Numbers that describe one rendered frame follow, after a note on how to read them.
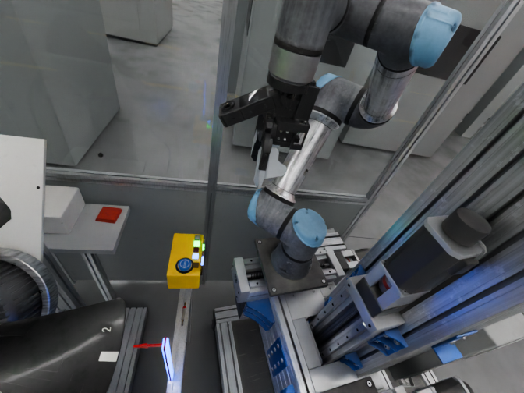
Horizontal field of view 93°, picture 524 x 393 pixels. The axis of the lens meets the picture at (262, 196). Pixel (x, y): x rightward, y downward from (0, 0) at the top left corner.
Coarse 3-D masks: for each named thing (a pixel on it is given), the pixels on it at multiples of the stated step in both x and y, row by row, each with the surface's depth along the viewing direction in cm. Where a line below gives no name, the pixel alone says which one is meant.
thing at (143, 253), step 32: (96, 192) 112; (128, 192) 114; (160, 192) 116; (192, 192) 118; (128, 224) 130; (160, 224) 132; (192, 224) 135; (224, 224) 138; (64, 256) 144; (128, 256) 150; (160, 256) 154; (224, 256) 161; (256, 256) 165
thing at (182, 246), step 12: (180, 240) 84; (192, 240) 85; (180, 252) 81; (192, 252) 82; (168, 264) 78; (192, 264) 79; (168, 276) 75; (180, 276) 76; (192, 276) 77; (168, 288) 81; (180, 288) 82; (192, 288) 82
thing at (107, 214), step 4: (104, 208) 110; (108, 208) 110; (112, 208) 110; (116, 208) 111; (120, 208) 111; (100, 212) 108; (104, 212) 108; (108, 212) 109; (112, 212) 109; (116, 212) 110; (120, 212) 112; (100, 216) 106; (104, 216) 107; (108, 216) 107; (112, 216) 108; (116, 216) 108; (96, 220) 106; (100, 220) 106; (104, 220) 106; (108, 220) 106; (112, 220) 106; (116, 220) 109
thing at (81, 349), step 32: (32, 320) 51; (64, 320) 52; (96, 320) 53; (0, 352) 46; (32, 352) 47; (64, 352) 49; (96, 352) 50; (0, 384) 43; (32, 384) 45; (64, 384) 46; (96, 384) 48
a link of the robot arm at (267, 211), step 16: (320, 80) 74; (336, 80) 73; (320, 96) 75; (336, 96) 73; (352, 96) 71; (320, 112) 74; (336, 112) 74; (352, 112) 82; (320, 128) 76; (336, 128) 78; (304, 144) 77; (320, 144) 78; (288, 160) 79; (304, 160) 77; (288, 176) 78; (304, 176) 80; (256, 192) 82; (272, 192) 78; (288, 192) 79; (256, 208) 80; (272, 208) 78; (288, 208) 80; (256, 224) 82; (272, 224) 78
